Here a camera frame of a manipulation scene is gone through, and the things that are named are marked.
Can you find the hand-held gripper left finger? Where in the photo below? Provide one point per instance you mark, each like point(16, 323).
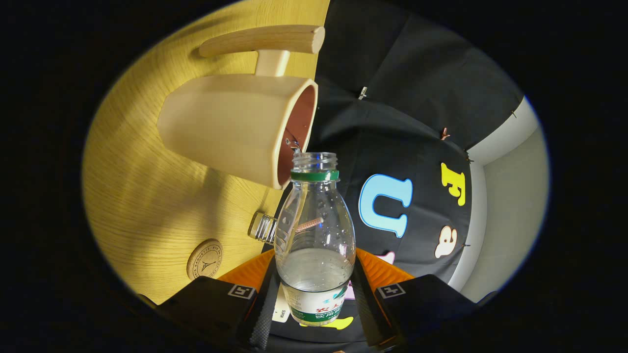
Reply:
point(265, 314)

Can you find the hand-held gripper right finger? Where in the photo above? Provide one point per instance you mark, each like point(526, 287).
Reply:
point(368, 309)

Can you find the clear plastic juice bottle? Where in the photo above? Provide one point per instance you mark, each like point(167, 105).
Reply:
point(314, 274)

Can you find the round wooden coaster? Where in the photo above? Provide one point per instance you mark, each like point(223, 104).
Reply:
point(205, 260)

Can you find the red checked paper straw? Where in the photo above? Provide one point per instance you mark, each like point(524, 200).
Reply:
point(309, 224)

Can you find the wooden table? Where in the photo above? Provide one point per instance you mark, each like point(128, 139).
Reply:
point(147, 206)

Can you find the pink clip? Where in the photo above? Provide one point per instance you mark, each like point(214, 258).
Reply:
point(445, 134)

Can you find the black backdrop cloth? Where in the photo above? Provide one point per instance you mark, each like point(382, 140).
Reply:
point(392, 98)

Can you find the metal clip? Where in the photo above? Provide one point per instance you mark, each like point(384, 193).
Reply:
point(362, 93)

